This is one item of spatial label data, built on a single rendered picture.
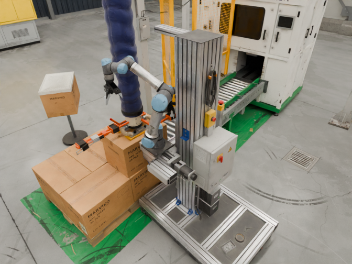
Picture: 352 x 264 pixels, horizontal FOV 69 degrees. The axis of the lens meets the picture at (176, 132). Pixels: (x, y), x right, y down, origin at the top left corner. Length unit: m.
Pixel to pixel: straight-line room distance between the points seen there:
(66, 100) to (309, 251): 3.42
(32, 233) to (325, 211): 3.34
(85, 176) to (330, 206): 2.87
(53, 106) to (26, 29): 6.15
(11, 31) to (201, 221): 8.34
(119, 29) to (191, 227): 1.99
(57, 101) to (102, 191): 1.60
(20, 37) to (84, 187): 7.52
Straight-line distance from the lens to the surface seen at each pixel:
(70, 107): 3.85
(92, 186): 2.82
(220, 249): 2.69
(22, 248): 3.35
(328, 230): 3.42
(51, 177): 3.09
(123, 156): 2.60
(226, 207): 2.97
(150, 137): 2.10
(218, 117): 3.17
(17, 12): 9.64
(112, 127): 2.60
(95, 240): 2.99
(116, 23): 2.25
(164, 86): 1.99
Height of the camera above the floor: 2.54
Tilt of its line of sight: 36 degrees down
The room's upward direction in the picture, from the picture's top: 1 degrees counter-clockwise
